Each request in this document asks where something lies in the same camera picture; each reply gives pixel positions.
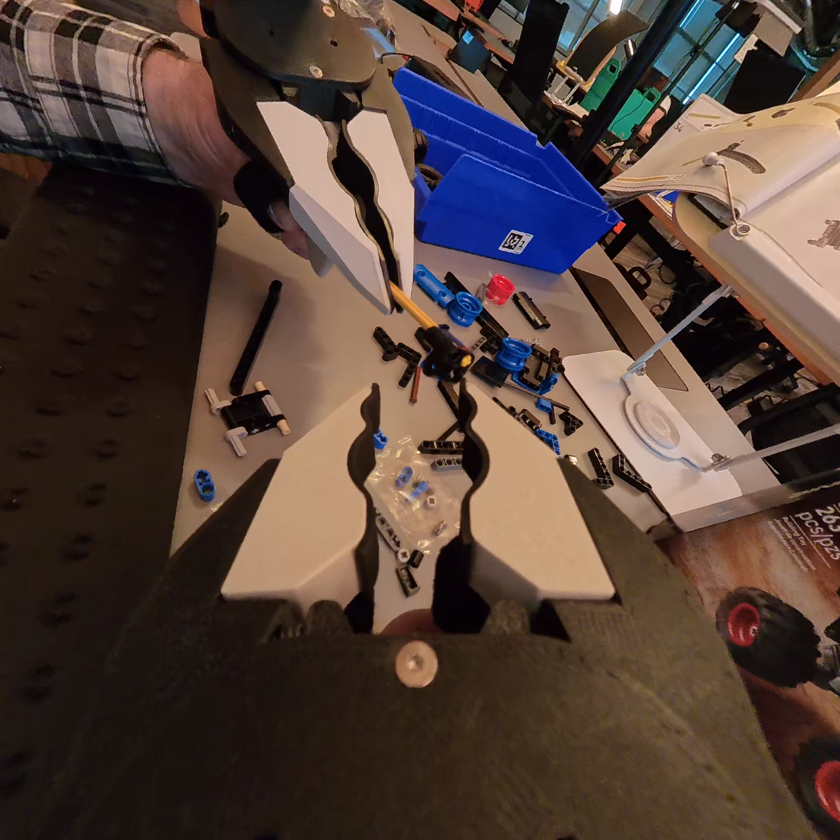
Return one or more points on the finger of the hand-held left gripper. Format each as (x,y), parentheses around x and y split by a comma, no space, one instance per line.
(328,210)
(394,184)

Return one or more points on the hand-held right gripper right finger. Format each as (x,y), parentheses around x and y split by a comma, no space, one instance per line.
(544,525)

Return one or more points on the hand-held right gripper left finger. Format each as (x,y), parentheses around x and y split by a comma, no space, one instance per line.
(295,525)

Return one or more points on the black frame with white pins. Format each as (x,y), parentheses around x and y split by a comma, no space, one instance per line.
(253,410)

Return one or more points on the yellow toy axle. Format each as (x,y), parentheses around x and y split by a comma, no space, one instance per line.
(417,312)

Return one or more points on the person's left forearm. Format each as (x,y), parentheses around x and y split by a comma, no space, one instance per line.
(65,85)

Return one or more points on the blue two-hole toy link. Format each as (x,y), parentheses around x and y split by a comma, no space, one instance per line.
(205,485)

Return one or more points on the grey desk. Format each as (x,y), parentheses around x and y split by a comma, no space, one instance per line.
(315,341)

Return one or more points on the person's left hand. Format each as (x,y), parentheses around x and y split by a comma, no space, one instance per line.
(190,124)

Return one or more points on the dark grey holed beam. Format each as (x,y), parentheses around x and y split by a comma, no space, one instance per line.
(392,528)

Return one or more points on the stack of black toy beams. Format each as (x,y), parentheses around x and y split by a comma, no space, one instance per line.
(630,472)

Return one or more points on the blue long tube connector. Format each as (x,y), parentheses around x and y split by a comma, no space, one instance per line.
(433,282)

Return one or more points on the clear plastic bag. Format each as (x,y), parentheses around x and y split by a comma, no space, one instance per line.
(420,518)

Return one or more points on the small black toy piece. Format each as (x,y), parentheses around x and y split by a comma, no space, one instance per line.
(407,581)

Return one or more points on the blue bin with square tag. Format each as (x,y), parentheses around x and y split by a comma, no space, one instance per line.
(525,210)

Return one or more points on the blue toy wheel hub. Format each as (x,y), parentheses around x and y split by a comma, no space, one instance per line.
(513,353)
(466,308)

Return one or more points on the white booklet stand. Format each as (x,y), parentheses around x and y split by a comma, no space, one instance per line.
(610,394)

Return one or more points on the long black holed beam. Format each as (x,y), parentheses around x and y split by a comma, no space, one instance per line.
(256,338)

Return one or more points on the black and blue chassis assembly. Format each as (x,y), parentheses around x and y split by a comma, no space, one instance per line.
(544,377)

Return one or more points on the red toy wheel hub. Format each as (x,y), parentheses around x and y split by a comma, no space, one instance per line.
(500,289)

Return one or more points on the black ribbed toy block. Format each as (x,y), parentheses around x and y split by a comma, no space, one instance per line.
(530,310)

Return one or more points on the monster truck toy set box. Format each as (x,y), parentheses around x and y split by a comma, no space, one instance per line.
(754,590)

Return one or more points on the black dimpled mat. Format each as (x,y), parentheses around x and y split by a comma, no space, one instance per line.
(98,394)

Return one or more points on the green plastic crate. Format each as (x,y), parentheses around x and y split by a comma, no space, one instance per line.
(630,111)

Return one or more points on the instruction booklet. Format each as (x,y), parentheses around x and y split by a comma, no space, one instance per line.
(722,151)

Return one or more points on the blue open frame beam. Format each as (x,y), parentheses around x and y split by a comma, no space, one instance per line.
(548,441)

